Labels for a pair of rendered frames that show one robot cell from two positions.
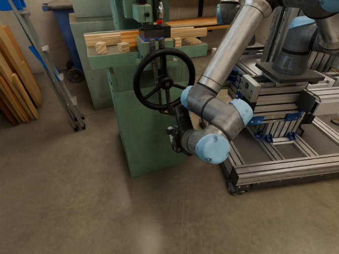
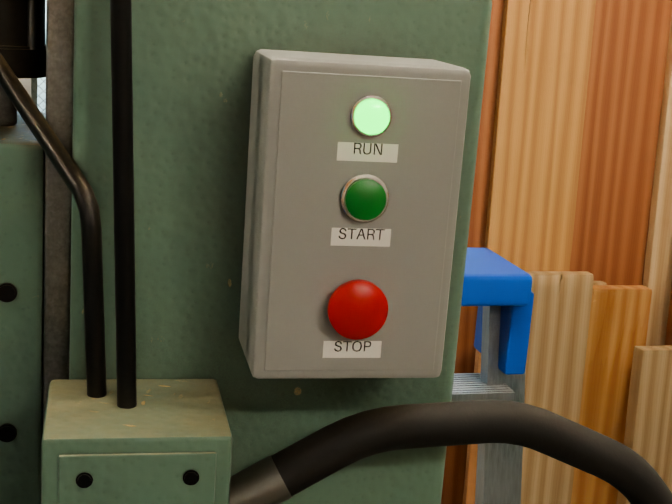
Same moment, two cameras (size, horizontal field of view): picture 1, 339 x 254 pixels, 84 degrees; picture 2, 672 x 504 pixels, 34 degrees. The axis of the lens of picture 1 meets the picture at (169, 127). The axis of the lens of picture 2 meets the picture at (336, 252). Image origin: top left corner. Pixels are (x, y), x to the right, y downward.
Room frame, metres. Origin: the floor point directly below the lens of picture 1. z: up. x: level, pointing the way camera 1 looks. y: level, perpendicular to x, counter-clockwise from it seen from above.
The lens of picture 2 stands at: (1.52, -0.43, 1.51)
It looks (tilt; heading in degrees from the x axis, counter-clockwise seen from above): 14 degrees down; 98
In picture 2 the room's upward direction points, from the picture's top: 4 degrees clockwise
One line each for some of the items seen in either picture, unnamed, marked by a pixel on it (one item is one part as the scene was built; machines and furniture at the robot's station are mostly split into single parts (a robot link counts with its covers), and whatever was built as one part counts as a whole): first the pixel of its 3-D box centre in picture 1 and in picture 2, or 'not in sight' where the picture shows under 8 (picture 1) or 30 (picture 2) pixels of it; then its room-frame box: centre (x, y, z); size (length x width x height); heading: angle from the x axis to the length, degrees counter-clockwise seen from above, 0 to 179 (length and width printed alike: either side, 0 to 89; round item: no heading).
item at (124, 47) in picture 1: (123, 47); not in sight; (0.93, 0.22, 0.92); 0.04 x 0.04 x 0.03; 45
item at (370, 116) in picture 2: not in sight; (372, 116); (1.46, 0.08, 1.46); 0.02 x 0.01 x 0.02; 20
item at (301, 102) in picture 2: not in sight; (348, 214); (1.45, 0.11, 1.40); 0.10 x 0.06 x 0.16; 20
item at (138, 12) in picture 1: (142, 13); not in sight; (1.12, 0.14, 1.03); 0.14 x 0.07 x 0.09; 20
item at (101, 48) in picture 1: (101, 48); not in sight; (0.90, 0.31, 0.92); 0.04 x 0.03 x 0.04; 167
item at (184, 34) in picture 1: (158, 36); not in sight; (1.13, 0.06, 0.92); 0.60 x 0.02 x 0.04; 110
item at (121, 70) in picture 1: (148, 59); not in sight; (1.04, 0.11, 0.82); 0.40 x 0.21 x 0.04; 110
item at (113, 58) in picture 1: (150, 52); not in sight; (1.00, 0.10, 0.87); 0.61 x 0.30 x 0.06; 110
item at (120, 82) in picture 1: (142, 60); not in sight; (1.22, 0.18, 0.76); 0.57 x 0.45 x 0.09; 20
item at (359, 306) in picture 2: not in sight; (357, 309); (1.46, 0.08, 1.36); 0.03 x 0.01 x 0.03; 20
